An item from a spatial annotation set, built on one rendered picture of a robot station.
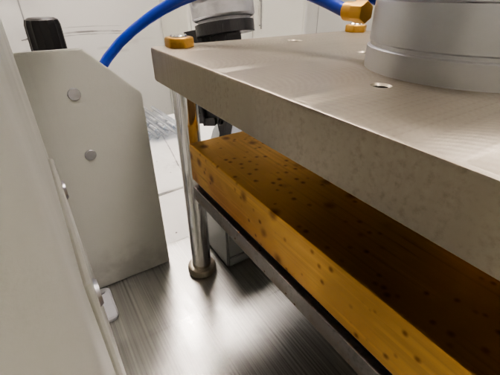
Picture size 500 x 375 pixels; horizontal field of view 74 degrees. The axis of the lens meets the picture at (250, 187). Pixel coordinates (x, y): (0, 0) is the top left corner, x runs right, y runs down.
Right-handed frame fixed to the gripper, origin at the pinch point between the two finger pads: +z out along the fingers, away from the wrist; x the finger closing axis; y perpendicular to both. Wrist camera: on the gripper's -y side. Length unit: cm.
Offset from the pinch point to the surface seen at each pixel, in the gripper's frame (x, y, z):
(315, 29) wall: -299, 105, -32
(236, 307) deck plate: 20.8, -9.9, 1.7
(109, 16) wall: -122, 176, -51
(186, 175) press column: 20.5, -7.2, -8.7
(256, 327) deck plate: 21.6, -12.1, 2.2
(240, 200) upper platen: 24.4, -14.4, -9.5
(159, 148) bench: -27, 49, 5
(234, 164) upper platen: 22.8, -13.2, -10.7
